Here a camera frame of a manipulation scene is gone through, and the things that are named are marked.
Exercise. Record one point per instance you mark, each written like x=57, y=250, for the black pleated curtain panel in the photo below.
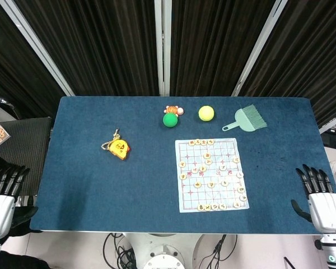
x=310, y=56
x=100, y=42
x=5, y=56
x=212, y=42

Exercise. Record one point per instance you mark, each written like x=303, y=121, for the paper chinese chess board sheet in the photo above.
x=190, y=196

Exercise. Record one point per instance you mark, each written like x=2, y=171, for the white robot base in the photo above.
x=162, y=252

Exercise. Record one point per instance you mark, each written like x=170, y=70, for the blue felt table mat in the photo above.
x=100, y=182

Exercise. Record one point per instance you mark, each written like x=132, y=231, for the green foam ball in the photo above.
x=170, y=120

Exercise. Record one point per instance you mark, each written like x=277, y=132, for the black ribbed case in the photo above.
x=25, y=145

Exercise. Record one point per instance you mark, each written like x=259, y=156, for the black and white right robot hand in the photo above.
x=326, y=210

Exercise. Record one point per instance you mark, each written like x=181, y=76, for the green plastic hand brush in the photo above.
x=246, y=120

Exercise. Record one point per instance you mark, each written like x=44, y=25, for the orange and pink plush toy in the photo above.
x=172, y=109

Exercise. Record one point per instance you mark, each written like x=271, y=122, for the aluminium frame post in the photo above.
x=32, y=39
x=260, y=42
x=162, y=42
x=333, y=125

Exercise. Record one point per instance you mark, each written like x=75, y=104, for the chrome and black chair part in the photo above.
x=1, y=106

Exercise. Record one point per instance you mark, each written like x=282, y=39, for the yellow tennis ball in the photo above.
x=206, y=113

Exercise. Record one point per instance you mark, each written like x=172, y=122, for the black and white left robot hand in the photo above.
x=0, y=213

